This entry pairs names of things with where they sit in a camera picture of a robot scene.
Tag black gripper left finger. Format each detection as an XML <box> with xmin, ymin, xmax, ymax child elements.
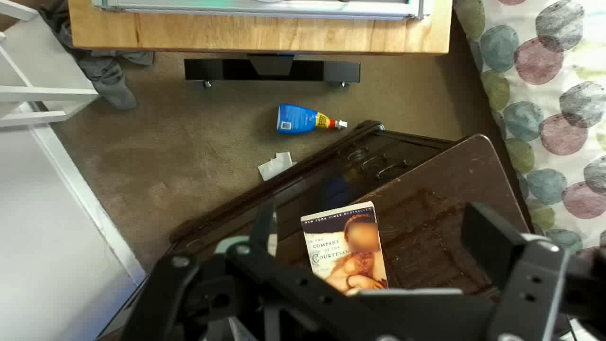
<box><xmin>121</xmin><ymin>254</ymin><xmax>199</xmax><ymax>341</ymax></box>

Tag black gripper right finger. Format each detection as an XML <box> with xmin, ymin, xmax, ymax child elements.
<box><xmin>462</xmin><ymin>202</ymin><xmax>570</xmax><ymax>341</ymax></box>

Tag dark wooden dresser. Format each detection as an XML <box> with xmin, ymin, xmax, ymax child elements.
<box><xmin>170</xmin><ymin>121</ymin><xmax>528</xmax><ymax>297</ymax></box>

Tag white paper scrap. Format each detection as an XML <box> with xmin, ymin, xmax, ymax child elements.
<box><xmin>258</xmin><ymin>151</ymin><xmax>295</xmax><ymax>182</ymax></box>

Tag polka dot bedspread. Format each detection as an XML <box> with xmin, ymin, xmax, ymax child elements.
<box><xmin>453</xmin><ymin>0</ymin><xmax>606</xmax><ymax>250</ymax></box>

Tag blue spray bottle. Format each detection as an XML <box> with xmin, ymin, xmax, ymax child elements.
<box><xmin>276</xmin><ymin>104</ymin><xmax>348</xmax><ymax>134</ymax></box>

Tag white shelf unit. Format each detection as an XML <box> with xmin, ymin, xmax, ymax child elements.
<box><xmin>0</xmin><ymin>0</ymin><xmax>98</xmax><ymax>129</ymax></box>

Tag light wooden robot table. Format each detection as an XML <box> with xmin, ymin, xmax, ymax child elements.
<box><xmin>68</xmin><ymin>0</ymin><xmax>453</xmax><ymax>55</ymax></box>

